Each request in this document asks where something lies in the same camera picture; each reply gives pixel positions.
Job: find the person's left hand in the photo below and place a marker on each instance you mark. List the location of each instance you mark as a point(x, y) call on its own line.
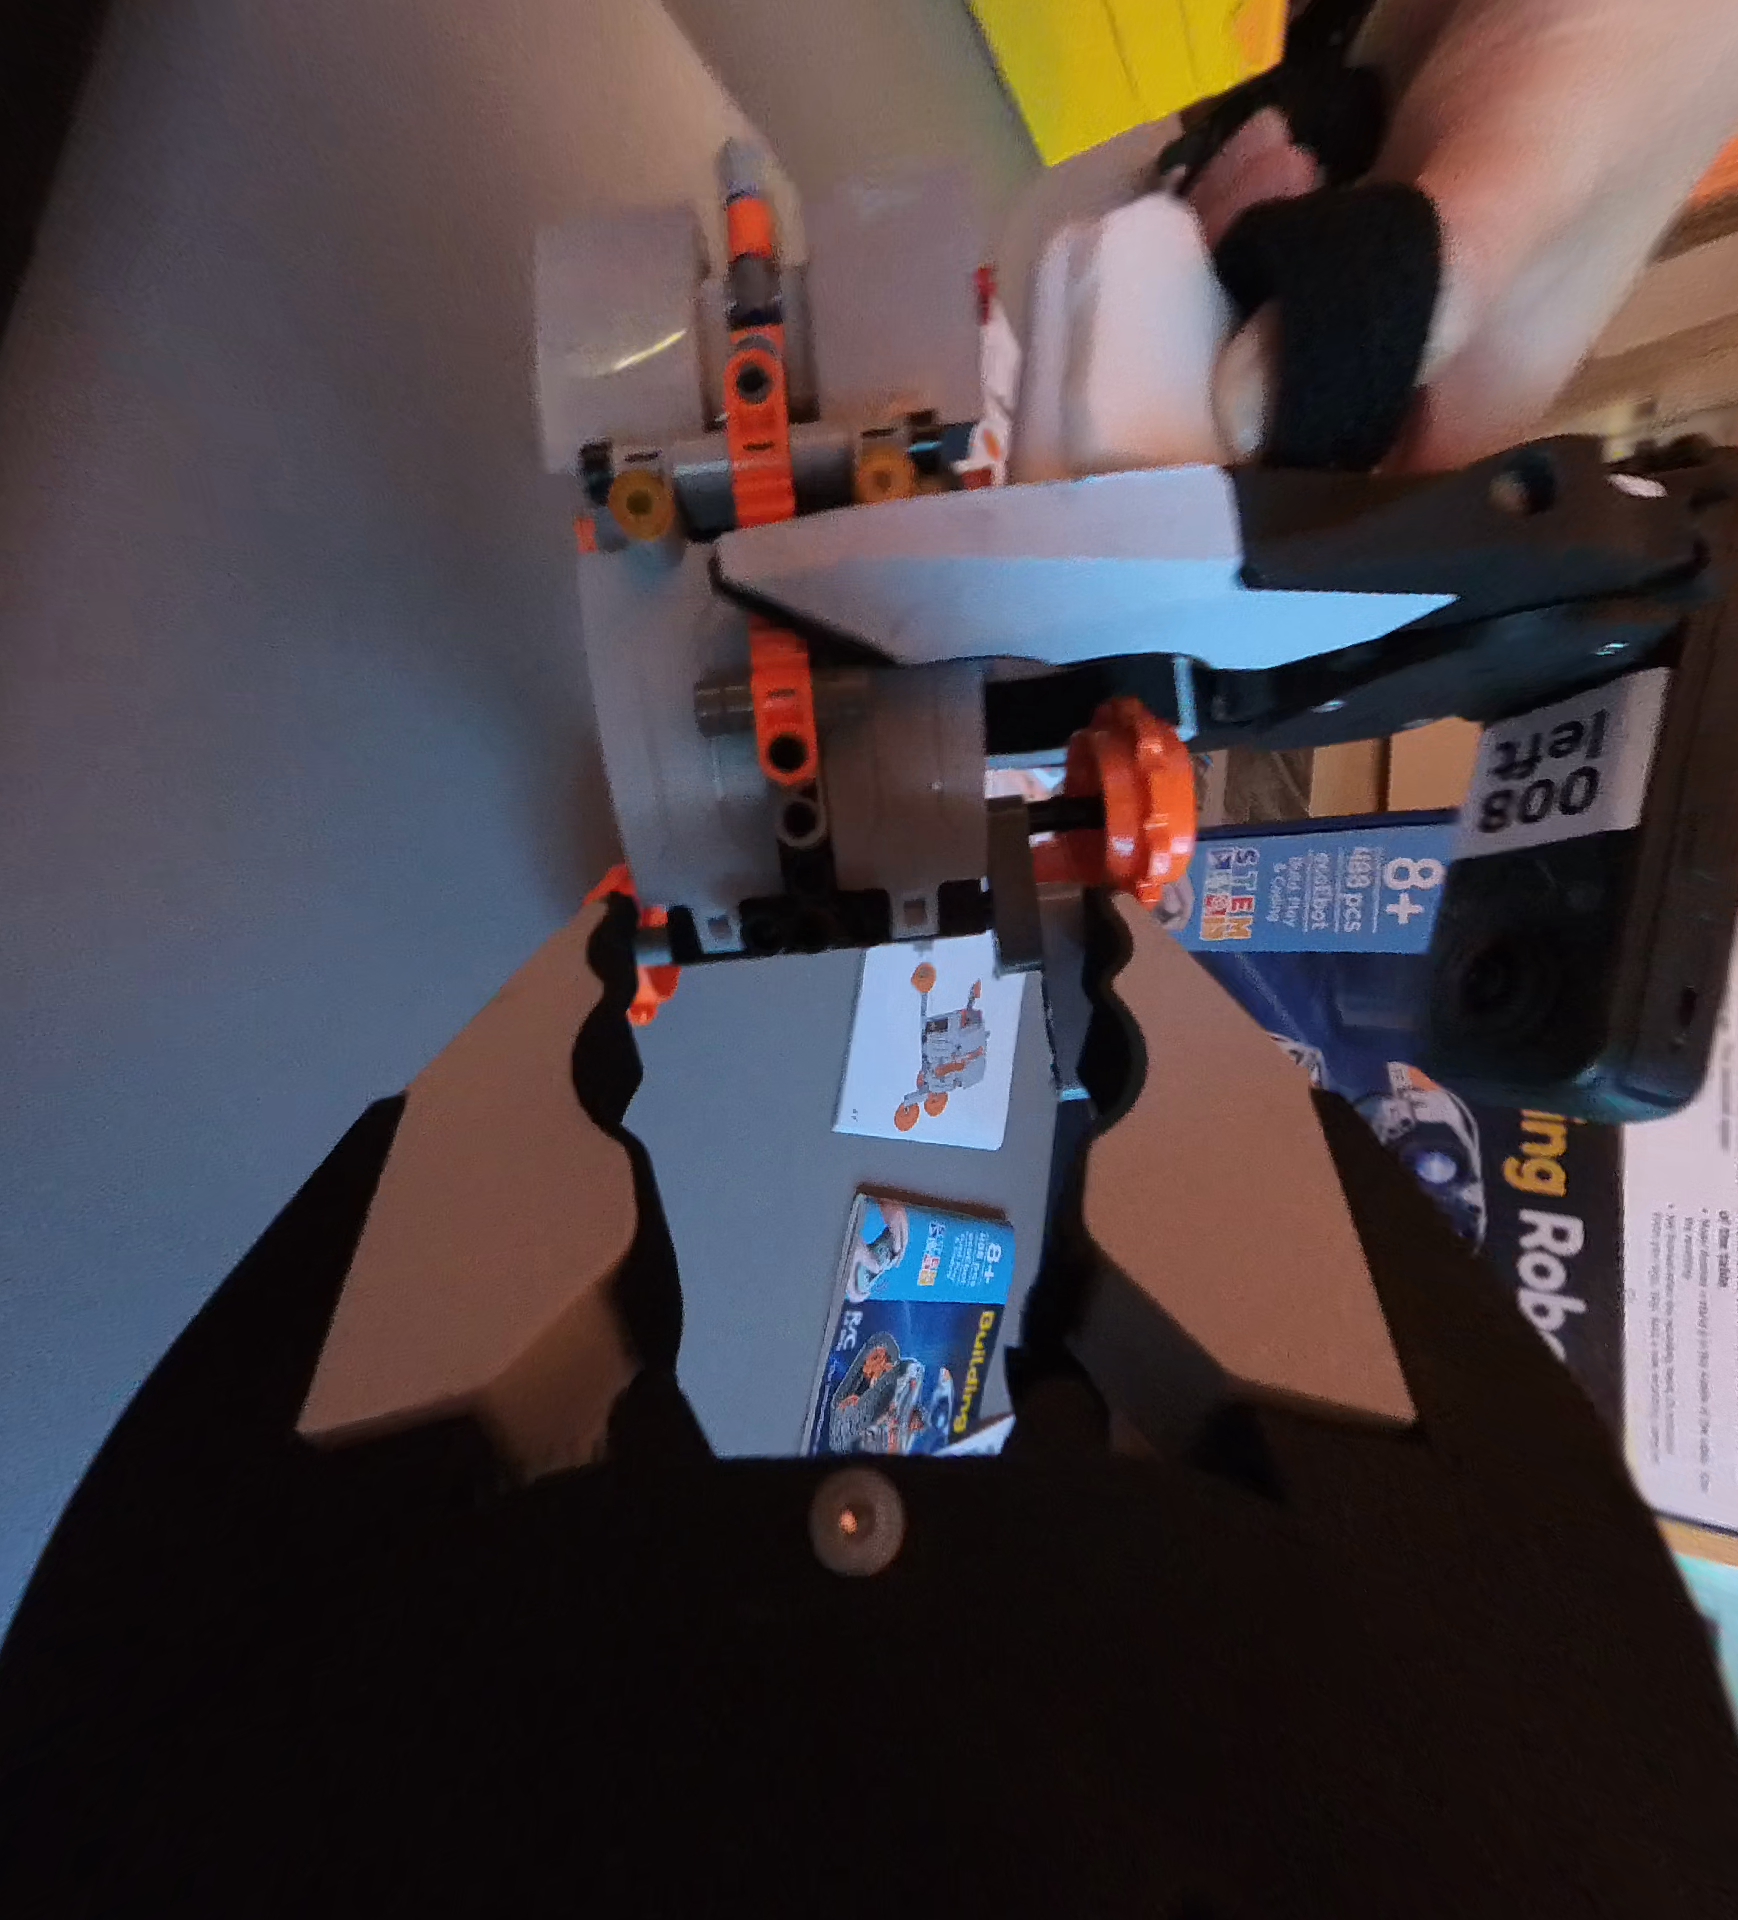
point(1559, 181)

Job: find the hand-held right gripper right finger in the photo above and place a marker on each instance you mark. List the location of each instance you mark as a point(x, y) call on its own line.
point(1230, 1217)

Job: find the blue robot kit box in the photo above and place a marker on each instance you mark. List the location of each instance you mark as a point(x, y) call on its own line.
point(1321, 900)

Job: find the blue robot kit manual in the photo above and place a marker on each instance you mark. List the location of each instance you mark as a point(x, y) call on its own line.
point(899, 1320)

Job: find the grey desk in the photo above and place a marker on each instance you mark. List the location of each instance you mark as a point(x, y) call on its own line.
point(285, 601)

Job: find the white instruction booklet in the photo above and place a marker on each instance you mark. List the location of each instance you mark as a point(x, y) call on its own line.
point(930, 1049)

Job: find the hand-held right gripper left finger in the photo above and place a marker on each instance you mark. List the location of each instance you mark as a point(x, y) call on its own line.
point(495, 1201)

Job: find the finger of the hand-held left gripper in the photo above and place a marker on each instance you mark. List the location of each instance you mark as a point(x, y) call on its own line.
point(990, 555)

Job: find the grey orange brick robot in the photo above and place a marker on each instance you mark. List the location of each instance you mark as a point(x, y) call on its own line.
point(659, 720)

